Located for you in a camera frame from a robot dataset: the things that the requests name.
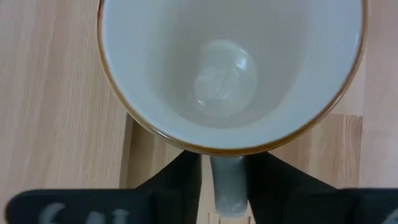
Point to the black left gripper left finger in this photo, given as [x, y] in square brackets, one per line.
[168, 193]

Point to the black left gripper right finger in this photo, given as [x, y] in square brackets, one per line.
[286, 196]

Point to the white mug with brown rim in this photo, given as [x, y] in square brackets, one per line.
[230, 71]

